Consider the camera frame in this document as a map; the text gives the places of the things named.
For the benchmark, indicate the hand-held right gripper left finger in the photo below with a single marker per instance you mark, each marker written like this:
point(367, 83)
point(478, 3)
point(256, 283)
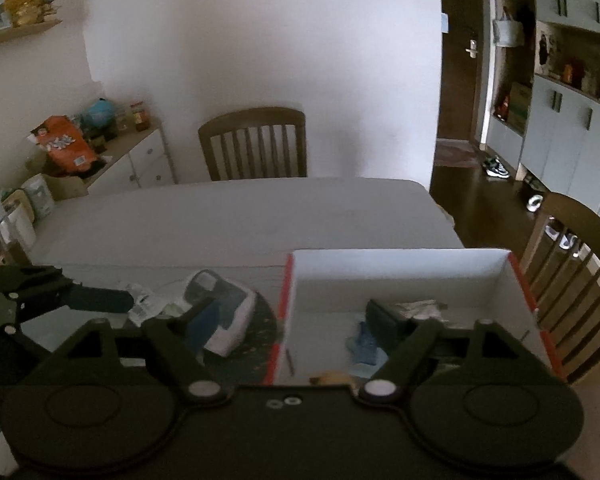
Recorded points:
point(203, 322)

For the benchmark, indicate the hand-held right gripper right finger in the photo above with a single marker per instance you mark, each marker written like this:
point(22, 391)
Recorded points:
point(382, 322)

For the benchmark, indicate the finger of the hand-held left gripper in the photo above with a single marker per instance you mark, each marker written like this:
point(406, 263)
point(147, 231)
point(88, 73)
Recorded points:
point(100, 301)

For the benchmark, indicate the small blue item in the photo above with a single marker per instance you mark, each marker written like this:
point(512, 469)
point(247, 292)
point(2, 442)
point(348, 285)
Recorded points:
point(362, 349)

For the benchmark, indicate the white box with red edge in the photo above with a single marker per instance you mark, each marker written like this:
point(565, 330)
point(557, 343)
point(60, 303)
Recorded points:
point(405, 275)

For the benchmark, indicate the white and grey packet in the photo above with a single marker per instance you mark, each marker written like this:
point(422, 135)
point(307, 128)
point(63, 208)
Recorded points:
point(235, 320)

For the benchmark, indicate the white desk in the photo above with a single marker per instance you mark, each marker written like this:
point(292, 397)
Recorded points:
point(230, 220)

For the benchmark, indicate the white mug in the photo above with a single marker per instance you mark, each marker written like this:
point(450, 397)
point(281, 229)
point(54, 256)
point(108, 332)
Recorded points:
point(20, 227)

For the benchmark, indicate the cardboard box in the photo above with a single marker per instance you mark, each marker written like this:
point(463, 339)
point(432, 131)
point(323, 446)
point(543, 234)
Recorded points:
point(67, 186)

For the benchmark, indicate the grey canister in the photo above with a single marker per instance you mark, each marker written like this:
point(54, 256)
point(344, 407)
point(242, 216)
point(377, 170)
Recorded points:
point(39, 197)

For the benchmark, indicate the white side cabinet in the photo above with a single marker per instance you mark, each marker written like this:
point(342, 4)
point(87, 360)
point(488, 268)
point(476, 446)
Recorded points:
point(140, 162)

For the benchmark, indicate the orange snack bag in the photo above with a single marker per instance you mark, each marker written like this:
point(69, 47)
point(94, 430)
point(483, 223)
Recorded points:
point(65, 145)

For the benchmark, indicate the clear jar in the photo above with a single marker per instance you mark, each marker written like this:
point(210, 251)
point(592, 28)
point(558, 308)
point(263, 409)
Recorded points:
point(122, 120)

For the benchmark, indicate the wooden slat-back chair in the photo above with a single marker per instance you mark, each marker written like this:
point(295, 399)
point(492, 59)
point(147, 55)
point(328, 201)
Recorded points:
point(252, 145)
point(580, 220)

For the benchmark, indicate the patterned door rug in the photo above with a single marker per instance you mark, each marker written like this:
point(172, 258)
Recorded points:
point(457, 154)

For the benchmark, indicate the blue globe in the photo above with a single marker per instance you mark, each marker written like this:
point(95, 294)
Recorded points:
point(100, 115)

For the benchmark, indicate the brown jar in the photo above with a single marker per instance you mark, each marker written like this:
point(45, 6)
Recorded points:
point(140, 116)

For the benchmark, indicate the pair of sneakers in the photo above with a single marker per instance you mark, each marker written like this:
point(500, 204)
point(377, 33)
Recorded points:
point(496, 167)

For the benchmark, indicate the white shoe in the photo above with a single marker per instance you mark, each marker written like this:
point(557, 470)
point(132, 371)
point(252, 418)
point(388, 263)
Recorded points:
point(534, 203)

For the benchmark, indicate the pair of white shoes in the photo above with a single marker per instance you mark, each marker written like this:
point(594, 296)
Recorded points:
point(565, 240)

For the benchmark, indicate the dark wooden door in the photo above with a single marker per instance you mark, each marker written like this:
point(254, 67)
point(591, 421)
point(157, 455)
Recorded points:
point(460, 85)

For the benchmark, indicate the paper note on door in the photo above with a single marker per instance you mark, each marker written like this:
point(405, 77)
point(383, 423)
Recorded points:
point(445, 22)

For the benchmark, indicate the grey hanging bag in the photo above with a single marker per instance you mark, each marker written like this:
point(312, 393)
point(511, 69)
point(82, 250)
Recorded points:
point(508, 30)

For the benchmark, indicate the grey wall cabinet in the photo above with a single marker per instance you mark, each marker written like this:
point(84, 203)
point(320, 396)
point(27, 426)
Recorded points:
point(570, 125)

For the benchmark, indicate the wooden wall shelf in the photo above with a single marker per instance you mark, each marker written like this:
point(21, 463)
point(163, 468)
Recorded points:
point(20, 35)

